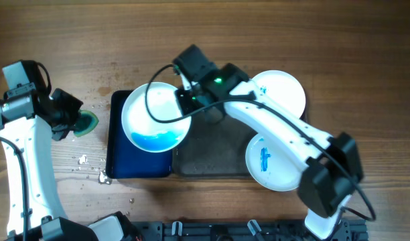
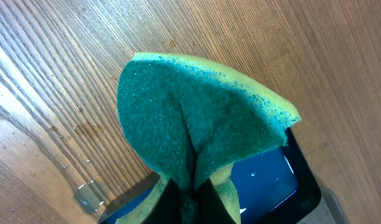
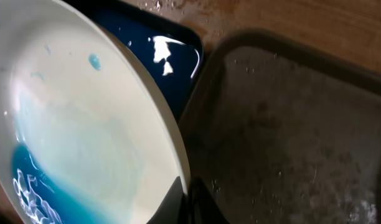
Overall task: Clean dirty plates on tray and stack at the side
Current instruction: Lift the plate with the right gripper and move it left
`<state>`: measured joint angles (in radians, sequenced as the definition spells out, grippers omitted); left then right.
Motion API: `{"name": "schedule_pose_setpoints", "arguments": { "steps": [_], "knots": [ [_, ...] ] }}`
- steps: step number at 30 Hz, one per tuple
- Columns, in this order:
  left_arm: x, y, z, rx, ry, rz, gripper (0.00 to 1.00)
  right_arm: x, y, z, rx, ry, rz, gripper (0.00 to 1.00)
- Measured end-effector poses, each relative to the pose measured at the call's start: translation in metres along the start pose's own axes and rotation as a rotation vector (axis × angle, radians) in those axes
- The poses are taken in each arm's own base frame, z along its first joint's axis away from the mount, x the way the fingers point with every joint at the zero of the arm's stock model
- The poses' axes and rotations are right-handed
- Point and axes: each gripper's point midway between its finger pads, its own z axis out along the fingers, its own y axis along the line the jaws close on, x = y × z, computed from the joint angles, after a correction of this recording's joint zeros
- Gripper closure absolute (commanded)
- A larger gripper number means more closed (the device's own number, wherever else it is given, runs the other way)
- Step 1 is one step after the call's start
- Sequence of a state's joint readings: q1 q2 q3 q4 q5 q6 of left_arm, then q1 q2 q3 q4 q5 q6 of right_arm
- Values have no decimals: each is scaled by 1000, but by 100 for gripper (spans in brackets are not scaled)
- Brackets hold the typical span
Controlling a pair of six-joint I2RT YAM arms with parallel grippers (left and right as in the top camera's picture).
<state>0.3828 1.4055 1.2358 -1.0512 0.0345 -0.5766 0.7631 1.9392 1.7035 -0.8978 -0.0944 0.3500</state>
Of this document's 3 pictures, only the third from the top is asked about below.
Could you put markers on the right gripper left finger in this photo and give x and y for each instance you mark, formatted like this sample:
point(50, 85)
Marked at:
point(173, 208)

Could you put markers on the white plate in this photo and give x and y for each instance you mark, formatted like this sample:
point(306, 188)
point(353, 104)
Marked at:
point(86, 135)

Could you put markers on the dark brown serving tray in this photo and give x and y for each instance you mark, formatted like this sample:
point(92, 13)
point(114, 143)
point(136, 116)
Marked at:
point(281, 133)

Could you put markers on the blue water tray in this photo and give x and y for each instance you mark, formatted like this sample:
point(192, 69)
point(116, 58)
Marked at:
point(170, 52)

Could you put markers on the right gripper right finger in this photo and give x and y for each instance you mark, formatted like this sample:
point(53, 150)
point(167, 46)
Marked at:
point(202, 206)

